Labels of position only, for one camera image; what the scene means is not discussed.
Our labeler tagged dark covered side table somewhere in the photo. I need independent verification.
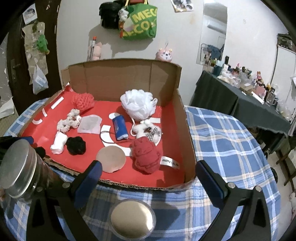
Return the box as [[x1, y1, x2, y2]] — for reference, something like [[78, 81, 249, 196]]
[[190, 70, 292, 153]]

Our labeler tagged wooden chair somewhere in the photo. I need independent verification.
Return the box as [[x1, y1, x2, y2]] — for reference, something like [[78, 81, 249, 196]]
[[266, 137, 296, 186]]

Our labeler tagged green plush toy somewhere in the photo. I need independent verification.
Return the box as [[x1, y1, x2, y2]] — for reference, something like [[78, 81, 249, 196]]
[[36, 34, 49, 54]]

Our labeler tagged pale pink plush toy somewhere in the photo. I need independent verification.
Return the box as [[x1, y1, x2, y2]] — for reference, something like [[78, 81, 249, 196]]
[[94, 42, 103, 61]]

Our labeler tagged door handle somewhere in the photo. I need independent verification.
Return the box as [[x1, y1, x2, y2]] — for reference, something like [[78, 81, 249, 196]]
[[10, 59, 20, 80]]

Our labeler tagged wall photo poster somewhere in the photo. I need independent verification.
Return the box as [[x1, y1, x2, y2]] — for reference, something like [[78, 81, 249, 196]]
[[171, 0, 194, 12]]

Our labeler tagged pink plush with face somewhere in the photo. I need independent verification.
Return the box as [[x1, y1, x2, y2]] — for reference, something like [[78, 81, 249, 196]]
[[155, 46, 173, 62]]

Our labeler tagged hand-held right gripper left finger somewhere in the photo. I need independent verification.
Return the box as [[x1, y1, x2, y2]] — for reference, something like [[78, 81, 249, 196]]
[[25, 160, 103, 241]]

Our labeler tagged round clear plastic container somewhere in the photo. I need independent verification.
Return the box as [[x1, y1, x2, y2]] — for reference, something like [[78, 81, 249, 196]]
[[108, 198, 156, 239]]

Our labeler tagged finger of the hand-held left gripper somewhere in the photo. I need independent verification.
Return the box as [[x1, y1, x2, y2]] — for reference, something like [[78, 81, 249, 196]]
[[0, 136, 34, 149], [32, 146, 46, 160]]

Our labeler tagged stick with red tip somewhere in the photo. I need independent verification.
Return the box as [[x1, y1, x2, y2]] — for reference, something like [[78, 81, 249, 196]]
[[90, 36, 96, 61]]

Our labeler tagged white plush sheep toy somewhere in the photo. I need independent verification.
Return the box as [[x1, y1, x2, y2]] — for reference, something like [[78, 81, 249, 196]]
[[132, 119, 163, 145]]

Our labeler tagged green tote bag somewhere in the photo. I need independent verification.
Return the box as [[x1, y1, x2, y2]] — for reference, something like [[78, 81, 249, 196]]
[[119, 0, 158, 41]]

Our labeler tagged cardboard box with red inside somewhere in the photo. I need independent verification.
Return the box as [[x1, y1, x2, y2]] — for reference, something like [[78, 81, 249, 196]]
[[17, 58, 197, 192]]

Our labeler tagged clear plastic bag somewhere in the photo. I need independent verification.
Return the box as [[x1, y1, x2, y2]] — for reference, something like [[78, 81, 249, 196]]
[[31, 64, 49, 94]]

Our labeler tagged wall mirror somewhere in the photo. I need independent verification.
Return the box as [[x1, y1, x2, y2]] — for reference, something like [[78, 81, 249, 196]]
[[196, 3, 228, 67]]

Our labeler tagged white paper sheet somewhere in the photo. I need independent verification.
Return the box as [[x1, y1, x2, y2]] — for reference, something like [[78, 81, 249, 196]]
[[0, 96, 14, 120]]

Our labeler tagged beige round sponge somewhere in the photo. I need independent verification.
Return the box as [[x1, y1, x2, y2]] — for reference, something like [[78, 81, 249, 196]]
[[96, 146, 127, 173]]

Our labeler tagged photo on door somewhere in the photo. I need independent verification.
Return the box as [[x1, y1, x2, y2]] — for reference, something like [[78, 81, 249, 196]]
[[23, 6, 37, 24]]

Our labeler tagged plush keychain with tassel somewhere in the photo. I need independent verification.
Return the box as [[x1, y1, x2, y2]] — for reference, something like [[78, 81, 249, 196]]
[[118, 7, 130, 39]]

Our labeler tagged red knitted plush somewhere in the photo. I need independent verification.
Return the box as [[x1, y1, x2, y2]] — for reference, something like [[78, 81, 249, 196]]
[[130, 137, 180, 175]]

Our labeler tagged black hair tie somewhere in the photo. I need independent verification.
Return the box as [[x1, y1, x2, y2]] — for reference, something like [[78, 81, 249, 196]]
[[99, 130, 116, 142]]

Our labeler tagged hanging door organiser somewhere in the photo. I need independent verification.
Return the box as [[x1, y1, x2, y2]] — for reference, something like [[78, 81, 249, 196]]
[[22, 22, 50, 67]]

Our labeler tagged black backpack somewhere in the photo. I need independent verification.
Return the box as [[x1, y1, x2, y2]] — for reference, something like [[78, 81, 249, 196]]
[[99, 1, 123, 29]]

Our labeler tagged dark wooden door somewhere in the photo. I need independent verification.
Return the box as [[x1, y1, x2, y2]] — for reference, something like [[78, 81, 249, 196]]
[[6, 0, 62, 114]]

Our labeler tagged glass jar with metal lid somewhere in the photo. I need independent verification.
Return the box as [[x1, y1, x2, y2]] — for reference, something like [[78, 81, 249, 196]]
[[0, 140, 55, 204]]

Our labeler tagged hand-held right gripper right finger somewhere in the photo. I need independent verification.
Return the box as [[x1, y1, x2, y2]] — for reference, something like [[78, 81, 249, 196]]
[[195, 160, 271, 241]]

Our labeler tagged coral mesh bath pouf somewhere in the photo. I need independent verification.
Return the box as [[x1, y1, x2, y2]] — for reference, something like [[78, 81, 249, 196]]
[[72, 92, 95, 114]]

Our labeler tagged white cabinet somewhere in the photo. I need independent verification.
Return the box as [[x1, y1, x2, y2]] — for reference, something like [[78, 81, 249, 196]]
[[269, 45, 296, 109]]

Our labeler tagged clutter of bottles and figurines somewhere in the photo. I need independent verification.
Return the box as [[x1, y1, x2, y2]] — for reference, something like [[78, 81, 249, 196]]
[[200, 43, 296, 121]]

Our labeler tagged white mesh bath pouf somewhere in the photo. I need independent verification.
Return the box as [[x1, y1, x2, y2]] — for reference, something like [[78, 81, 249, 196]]
[[120, 89, 159, 136]]

